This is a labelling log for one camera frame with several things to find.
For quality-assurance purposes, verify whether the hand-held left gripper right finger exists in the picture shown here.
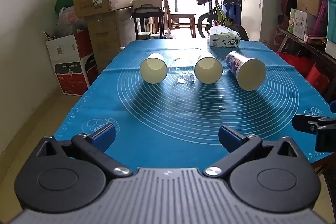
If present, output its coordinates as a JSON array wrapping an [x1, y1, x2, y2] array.
[[204, 125, 303, 177]]

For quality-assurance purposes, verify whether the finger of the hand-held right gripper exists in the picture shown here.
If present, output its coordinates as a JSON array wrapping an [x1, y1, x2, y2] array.
[[292, 114, 336, 153]]

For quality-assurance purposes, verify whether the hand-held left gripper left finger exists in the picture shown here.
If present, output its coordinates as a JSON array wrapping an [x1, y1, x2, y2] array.
[[36, 123, 133, 179]]

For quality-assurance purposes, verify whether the tall blue printed paper cup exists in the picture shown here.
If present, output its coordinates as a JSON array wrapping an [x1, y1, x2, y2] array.
[[225, 51, 266, 91]]

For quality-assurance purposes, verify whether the white paper cup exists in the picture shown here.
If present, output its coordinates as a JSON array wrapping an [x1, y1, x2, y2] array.
[[140, 52, 168, 84], [194, 53, 223, 84]]

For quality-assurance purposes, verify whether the clear glass cup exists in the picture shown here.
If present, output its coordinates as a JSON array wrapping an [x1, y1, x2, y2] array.
[[169, 57, 196, 83]]

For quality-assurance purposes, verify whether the red bag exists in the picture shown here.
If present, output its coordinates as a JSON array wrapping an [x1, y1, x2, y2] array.
[[275, 52, 330, 94]]

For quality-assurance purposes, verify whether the blue silicone baking mat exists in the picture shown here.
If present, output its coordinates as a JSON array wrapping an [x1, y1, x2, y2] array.
[[54, 39, 333, 165]]

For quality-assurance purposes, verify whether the dark wooden side table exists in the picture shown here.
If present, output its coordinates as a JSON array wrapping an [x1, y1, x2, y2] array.
[[277, 27, 336, 102]]

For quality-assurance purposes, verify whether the red and white cardboard box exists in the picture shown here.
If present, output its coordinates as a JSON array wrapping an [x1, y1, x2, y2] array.
[[46, 30, 99, 96]]

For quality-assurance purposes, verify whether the green white tissue box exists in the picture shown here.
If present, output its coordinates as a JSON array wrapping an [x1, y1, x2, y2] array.
[[207, 26, 242, 48]]

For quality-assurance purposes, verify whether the plain brown cardboard box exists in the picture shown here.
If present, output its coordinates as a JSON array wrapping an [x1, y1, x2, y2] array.
[[87, 7, 137, 74]]

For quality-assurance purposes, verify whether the green and white carton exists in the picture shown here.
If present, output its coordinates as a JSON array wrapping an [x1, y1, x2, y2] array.
[[288, 8, 308, 40]]

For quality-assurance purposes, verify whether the pink plastic basket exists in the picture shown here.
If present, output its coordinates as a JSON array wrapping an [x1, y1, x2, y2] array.
[[313, 0, 329, 36]]

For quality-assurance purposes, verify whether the teal plastic crate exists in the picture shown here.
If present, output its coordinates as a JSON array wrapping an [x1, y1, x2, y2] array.
[[325, 0, 336, 44]]

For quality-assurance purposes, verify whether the white chest freezer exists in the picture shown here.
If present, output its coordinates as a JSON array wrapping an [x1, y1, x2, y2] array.
[[241, 0, 284, 50]]

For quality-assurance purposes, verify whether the translucent plastic bag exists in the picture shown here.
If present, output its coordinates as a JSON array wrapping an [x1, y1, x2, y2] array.
[[56, 6, 88, 38]]

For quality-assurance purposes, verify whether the green children's bicycle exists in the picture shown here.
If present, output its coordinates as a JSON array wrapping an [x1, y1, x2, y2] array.
[[186, 0, 250, 41]]

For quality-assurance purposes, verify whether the black metal cart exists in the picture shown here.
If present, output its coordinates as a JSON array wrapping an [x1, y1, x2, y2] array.
[[132, 5, 165, 41]]

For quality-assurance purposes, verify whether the wooden chair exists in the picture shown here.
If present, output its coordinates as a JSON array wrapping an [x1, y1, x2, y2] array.
[[169, 0, 212, 39]]

